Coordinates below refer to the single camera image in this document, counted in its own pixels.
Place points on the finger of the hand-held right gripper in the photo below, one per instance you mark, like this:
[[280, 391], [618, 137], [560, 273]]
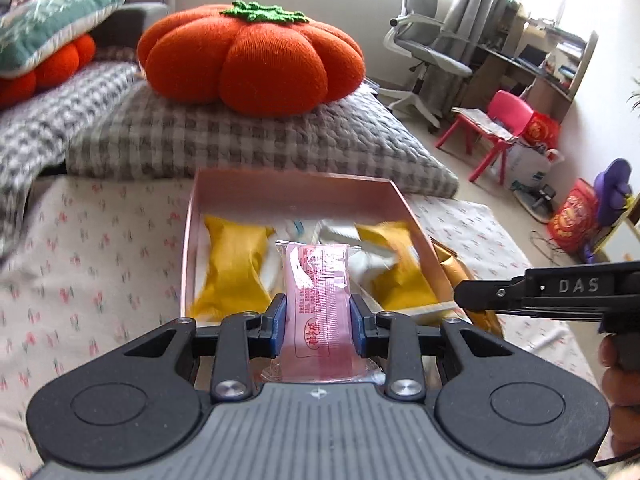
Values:
[[487, 295]]

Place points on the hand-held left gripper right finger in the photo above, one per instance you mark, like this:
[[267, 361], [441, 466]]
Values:
[[358, 331]]

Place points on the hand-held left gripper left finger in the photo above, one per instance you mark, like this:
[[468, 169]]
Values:
[[278, 331]]

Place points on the orange snack packet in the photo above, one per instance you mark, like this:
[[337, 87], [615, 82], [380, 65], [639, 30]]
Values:
[[460, 270]]

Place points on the pink snack packet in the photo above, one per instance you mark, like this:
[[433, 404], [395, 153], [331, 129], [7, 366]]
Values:
[[320, 305]]

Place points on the yellow snack packet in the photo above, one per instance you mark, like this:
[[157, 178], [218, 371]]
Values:
[[400, 265], [232, 265]]

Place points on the white green snack packet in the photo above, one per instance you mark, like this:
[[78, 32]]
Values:
[[345, 240]]

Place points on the clear blue snack packet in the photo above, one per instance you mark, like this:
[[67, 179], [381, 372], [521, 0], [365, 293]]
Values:
[[296, 227]]

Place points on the pink cardboard box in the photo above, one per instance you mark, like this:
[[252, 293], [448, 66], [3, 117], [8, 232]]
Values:
[[295, 195]]

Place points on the person's right hand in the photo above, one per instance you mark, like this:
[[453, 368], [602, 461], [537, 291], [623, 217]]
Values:
[[625, 400]]

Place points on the large red gift bag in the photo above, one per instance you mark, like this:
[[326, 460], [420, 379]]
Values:
[[575, 215]]

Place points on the black floor device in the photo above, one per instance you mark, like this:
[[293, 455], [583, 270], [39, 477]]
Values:
[[537, 200]]

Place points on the purple plush toy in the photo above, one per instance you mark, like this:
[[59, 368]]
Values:
[[612, 185]]

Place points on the white paper bag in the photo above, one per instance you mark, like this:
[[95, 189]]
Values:
[[530, 167]]

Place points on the printed cloth on chair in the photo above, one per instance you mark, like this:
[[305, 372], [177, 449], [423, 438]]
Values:
[[482, 117]]

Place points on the pink plastic child chair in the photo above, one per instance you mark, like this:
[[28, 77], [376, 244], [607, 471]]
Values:
[[505, 115]]

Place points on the grey checked pillow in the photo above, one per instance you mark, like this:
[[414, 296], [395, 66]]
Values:
[[280, 145]]

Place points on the cherry-print bedsheet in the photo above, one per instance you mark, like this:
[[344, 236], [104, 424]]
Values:
[[100, 270]]

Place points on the green potted plant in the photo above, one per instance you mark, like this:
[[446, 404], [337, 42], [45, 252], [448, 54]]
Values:
[[635, 95]]

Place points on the wooden desk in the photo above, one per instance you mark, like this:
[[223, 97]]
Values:
[[540, 80]]

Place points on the laptop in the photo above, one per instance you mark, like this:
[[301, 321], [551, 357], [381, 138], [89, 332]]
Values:
[[532, 55]]

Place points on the grey office chair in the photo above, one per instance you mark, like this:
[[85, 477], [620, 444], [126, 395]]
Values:
[[430, 45]]

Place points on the orange pumpkin cushion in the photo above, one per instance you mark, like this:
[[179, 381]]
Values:
[[250, 55]]

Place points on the grey curtain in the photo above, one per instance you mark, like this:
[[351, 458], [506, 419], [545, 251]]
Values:
[[475, 10]]

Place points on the grey checked blanket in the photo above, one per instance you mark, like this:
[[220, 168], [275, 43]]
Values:
[[45, 120]]

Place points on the grey sofa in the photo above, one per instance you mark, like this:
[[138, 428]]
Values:
[[130, 22]]

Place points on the small red pumpkin cushion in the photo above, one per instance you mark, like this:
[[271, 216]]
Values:
[[45, 67]]

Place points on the green leaf-pattern pillow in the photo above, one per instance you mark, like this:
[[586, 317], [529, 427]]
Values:
[[45, 30]]

